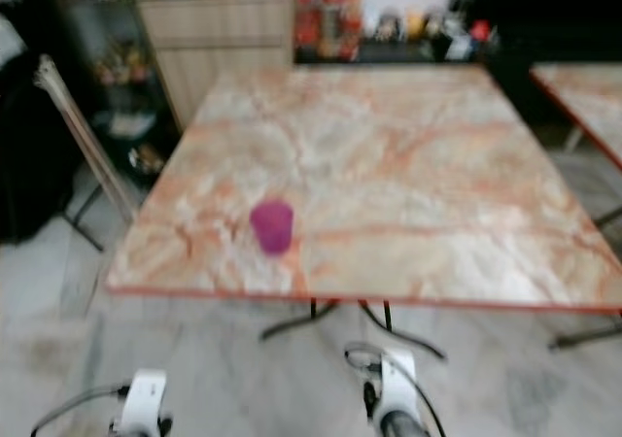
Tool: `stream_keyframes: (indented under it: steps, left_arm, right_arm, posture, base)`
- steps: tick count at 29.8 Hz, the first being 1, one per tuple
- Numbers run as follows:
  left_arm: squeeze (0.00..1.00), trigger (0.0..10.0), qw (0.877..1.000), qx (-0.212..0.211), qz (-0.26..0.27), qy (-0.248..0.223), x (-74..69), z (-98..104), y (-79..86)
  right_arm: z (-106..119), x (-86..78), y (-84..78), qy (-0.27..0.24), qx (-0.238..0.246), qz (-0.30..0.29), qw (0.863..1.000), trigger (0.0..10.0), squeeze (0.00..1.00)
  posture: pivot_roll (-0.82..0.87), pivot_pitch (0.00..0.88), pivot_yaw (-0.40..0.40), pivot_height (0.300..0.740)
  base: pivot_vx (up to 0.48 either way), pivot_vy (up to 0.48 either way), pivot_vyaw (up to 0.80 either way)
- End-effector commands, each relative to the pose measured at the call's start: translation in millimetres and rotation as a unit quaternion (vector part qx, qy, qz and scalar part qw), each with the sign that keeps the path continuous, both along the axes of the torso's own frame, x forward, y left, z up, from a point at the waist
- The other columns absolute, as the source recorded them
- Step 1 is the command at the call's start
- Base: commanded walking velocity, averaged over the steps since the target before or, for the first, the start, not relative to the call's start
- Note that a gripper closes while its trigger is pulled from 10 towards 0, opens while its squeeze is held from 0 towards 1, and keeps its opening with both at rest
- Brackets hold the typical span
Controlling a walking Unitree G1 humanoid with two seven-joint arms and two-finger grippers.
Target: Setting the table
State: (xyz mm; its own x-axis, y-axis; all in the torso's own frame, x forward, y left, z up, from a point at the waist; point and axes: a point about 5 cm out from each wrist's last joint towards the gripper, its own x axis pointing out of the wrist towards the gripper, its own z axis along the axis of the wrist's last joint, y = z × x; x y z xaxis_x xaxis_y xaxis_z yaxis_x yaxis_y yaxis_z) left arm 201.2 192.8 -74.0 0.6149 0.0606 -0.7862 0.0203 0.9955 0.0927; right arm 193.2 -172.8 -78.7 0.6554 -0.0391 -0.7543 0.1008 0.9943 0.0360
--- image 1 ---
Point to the purple plastic cup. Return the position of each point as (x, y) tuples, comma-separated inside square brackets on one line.
[(271, 226)]

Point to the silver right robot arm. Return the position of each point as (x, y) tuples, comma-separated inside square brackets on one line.
[(404, 425)]

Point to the marble pattern folding table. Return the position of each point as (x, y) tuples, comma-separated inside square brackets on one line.
[(398, 165), (583, 102)]

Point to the black bulky furniture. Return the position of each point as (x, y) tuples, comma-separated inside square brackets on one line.
[(34, 155)]

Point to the black television console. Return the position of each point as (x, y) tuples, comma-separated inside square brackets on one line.
[(510, 78)]

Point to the small white box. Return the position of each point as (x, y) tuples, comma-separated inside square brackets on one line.
[(460, 46)]

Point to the short red lid jar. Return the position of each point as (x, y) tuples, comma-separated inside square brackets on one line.
[(352, 29)]

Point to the black white panda figurine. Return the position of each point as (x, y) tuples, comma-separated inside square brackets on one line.
[(389, 26)]

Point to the yellow round figurine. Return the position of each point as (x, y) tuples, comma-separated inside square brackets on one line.
[(417, 23)]

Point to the small red item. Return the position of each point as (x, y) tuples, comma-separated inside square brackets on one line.
[(480, 31)]

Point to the narrow red lid jar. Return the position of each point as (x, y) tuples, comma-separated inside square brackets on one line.
[(306, 19)]

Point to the light wooden cabinet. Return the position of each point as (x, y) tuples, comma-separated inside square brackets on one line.
[(219, 44)]

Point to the beige folded chair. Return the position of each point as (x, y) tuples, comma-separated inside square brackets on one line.
[(83, 136)]

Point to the large red lid jar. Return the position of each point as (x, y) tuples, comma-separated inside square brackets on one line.
[(330, 10)]

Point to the glass display shelf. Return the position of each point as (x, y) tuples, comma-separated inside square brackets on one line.
[(117, 68)]

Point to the black television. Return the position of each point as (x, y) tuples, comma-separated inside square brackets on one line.
[(554, 0)]

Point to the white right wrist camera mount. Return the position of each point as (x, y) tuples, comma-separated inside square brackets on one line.
[(400, 384)]

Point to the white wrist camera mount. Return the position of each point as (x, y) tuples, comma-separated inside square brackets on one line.
[(400, 384), (146, 393)]

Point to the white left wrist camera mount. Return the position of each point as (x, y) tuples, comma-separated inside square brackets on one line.
[(146, 393)]

